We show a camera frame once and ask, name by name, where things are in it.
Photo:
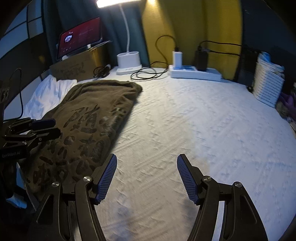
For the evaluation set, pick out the yellow curtain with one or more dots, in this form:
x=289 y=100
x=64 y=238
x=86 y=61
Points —
x=217 y=25

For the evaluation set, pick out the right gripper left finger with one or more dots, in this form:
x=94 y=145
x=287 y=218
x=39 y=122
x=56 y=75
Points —
x=54 y=216

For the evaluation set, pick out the black charger plug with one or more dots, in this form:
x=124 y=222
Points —
x=201 y=59

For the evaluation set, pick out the white power strip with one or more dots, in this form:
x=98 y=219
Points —
x=190 y=72

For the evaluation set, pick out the dark brown t-shirt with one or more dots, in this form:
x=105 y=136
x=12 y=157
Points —
x=89 y=118

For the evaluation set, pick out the white pillow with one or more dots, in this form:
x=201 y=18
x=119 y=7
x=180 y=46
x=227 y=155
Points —
x=49 y=94

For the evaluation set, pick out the tablet with red screen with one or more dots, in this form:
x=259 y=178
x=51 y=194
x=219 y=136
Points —
x=86 y=33

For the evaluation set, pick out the brown cardboard box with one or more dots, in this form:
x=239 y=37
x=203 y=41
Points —
x=80 y=66

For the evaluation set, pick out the white plastic basket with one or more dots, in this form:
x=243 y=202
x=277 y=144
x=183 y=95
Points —
x=268 y=80

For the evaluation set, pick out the purple cloth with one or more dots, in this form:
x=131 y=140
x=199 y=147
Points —
x=285 y=105

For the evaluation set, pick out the white charger plug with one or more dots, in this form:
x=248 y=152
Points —
x=177 y=59

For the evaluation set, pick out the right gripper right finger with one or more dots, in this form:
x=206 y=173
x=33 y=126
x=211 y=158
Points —
x=241 y=220

